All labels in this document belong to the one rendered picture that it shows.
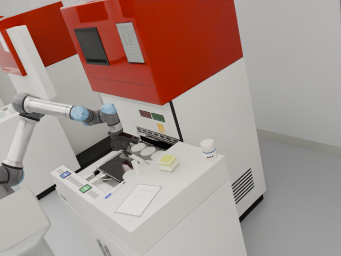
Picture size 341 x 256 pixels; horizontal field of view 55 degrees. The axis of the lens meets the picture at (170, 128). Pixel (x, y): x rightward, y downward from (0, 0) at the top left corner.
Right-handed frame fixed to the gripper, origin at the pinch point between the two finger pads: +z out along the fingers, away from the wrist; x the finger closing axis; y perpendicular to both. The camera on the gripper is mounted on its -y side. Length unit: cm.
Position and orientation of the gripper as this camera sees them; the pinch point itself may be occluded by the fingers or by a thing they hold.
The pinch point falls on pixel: (131, 159)
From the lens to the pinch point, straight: 193.8
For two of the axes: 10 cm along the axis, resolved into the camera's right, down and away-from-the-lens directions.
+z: 2.6, 8.6, 4.4
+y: -9.4, 1.3, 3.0
